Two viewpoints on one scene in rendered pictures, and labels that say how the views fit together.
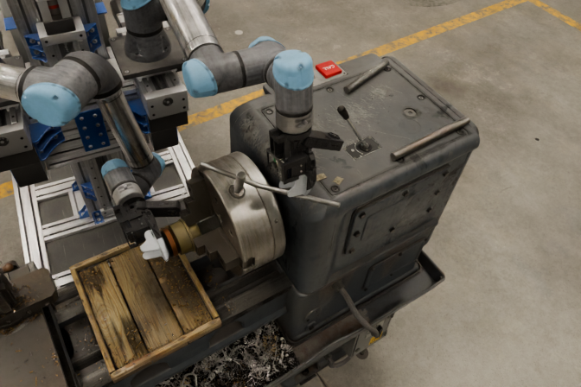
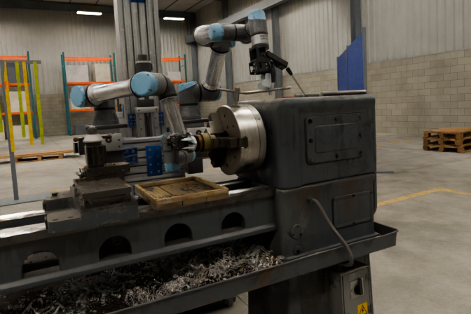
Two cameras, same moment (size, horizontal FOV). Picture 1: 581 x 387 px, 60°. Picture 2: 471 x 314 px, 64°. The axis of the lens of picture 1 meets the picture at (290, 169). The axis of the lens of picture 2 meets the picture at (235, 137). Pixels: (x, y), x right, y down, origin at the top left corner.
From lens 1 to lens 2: 1.31 m
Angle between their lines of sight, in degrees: 44
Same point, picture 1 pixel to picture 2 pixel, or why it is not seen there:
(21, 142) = (118, 142)
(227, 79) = (228, 28)
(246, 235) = (242, 120)
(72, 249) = not seen: hidden behind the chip
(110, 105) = (170, 104)
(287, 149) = (258, 53)
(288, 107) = (256, 29)
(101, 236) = not seen: hidden behind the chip
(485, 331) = not seen: outside the picture
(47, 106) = (143, 80)
